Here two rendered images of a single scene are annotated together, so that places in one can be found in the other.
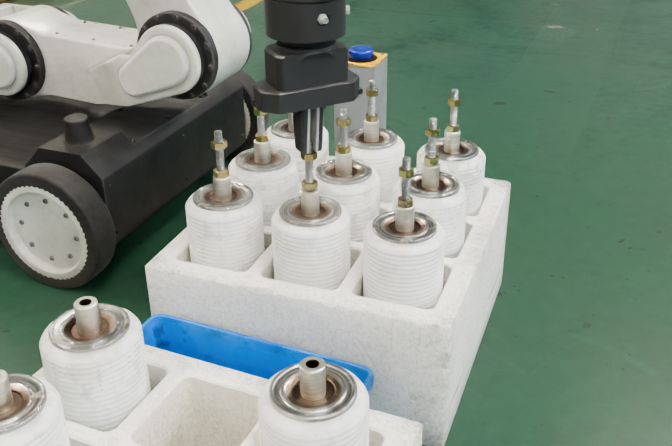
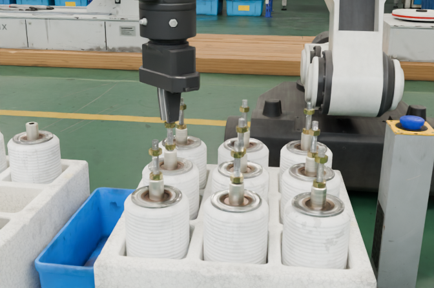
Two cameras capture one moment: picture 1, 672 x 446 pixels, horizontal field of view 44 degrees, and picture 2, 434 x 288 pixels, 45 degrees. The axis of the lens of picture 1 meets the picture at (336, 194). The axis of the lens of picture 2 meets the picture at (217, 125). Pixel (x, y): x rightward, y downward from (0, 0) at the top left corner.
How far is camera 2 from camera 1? 1.09 m
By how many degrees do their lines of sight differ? 69
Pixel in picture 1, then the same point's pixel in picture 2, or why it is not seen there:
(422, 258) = (128, 214)
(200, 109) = (376, 139)
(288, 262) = not seen: hidden behind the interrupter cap
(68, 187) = (228, 129)
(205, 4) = (349, 51)
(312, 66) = (154, 56)
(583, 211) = not seen: outside the picture
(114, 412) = (13, 177)
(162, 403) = (23, 188)
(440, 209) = (206, 213)
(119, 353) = (15, 148)
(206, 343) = not seen: hidden behind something
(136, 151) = (290, 135)
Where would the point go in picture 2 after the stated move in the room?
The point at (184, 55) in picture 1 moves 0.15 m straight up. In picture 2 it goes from (310, 79) to (315, 8)
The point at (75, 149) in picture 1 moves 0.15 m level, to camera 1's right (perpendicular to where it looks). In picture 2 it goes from (257, 115) to (279, 135)
